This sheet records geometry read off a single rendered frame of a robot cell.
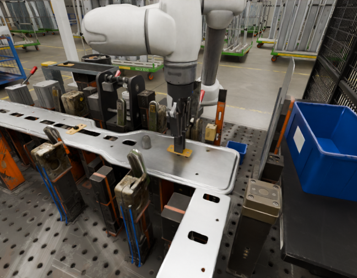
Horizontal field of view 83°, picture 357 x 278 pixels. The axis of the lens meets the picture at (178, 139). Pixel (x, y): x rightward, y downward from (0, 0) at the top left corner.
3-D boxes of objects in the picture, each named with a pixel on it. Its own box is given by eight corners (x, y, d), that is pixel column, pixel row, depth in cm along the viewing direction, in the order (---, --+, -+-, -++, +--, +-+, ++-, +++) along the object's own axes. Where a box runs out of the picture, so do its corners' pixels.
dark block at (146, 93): (145, 168, 109) (136, 94, 87) (151, 160, 115) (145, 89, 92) (153, 171, 108) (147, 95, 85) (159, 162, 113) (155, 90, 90)
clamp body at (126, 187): (122, 260, 70) (101, 190, 51) (140, 231, 79) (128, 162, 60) (145, 271, 67) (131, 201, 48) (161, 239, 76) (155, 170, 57)
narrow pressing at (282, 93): (255, 190, 57) (291, 64, 39) (258, 165, 66) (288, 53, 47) (257, 190, 57) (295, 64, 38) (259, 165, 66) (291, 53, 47)
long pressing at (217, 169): (-53, 115, 99) (-55, 112, 98) (-4, 99, 117) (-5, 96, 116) (231, 199, 56) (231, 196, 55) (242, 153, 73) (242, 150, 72)
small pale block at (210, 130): (199, 196, 94) (205, 127, 74) (201, 191, 96) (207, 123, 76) (206, 198, 92) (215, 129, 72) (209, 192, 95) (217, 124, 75)
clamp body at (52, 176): (55, 220, 83) (19, 152, 64) (77, 198, 93) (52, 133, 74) (72, 228, 80) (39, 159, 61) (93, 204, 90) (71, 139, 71)
